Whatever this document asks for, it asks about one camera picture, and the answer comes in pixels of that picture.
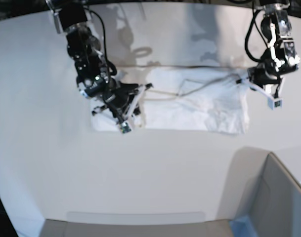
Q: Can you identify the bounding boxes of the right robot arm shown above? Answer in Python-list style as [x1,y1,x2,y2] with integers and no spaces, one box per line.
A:
[46,0,152,124]

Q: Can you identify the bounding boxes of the grey cardboard bin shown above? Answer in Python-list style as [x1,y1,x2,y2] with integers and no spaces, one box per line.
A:
[229,153,301,237]

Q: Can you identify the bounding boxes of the grey tape strip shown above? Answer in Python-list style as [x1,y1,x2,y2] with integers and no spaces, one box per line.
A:
[66,212,206,225]

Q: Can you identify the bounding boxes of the white printed t-shirt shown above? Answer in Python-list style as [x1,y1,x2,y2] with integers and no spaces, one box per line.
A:
[90,66,251,135]

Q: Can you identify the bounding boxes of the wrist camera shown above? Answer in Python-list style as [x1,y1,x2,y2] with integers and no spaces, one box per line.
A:
[118,120,134,134]
[267,98,283,110]

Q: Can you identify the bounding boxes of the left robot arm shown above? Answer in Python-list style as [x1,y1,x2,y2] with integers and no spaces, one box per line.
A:
[236,0,301,108]

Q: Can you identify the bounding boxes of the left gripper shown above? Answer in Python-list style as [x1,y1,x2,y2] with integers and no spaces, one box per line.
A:
[236,65,285,100]

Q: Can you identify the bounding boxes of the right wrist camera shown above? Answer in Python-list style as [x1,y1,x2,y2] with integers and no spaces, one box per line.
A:
[118,120,134,134]

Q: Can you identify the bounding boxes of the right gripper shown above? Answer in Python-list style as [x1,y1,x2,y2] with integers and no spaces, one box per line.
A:
[91,82,153,123]

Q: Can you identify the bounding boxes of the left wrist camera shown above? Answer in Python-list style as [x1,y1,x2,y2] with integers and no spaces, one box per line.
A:
[267,98,283,110]

